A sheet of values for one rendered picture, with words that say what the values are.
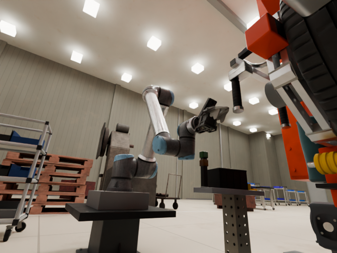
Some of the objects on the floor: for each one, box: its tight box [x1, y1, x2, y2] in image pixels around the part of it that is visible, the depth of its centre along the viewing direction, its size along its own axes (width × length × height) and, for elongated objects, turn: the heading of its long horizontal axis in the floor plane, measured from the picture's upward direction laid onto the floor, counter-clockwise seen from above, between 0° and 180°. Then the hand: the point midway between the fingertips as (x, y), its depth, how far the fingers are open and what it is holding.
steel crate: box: [103, 166, 157, 207], centre depth 379 cm, size 98×119×82 cm
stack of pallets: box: [0, 149, 94, 214], centre depth 313 cm, size 130×89×92 cm
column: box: [222, 194, 251, 253], centre depth 101 cm, size 10×10×42 cm
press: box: [96, 122, 134, 191], centre depth 603 cm, size 138×124×264 cm
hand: (226, 107), depth 72 cm, fingers closed
